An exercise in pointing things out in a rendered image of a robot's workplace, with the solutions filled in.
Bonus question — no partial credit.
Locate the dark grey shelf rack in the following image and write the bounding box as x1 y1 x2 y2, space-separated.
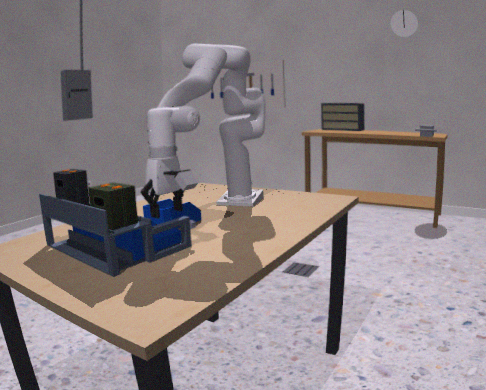
39 194 196 277

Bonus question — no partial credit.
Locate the dark green case with orange latches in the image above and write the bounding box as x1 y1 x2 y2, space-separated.
88 183 138 230

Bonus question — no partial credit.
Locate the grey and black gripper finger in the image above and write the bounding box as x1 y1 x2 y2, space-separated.
141 179 160 218
172 189 185 211

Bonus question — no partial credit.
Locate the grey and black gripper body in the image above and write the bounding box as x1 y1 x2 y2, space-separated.
146 155 181 195

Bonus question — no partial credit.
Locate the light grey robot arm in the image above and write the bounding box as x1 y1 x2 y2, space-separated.
147 44 265 201

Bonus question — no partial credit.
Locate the black case with orange latches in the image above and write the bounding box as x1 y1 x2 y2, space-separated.
53 169 90 206

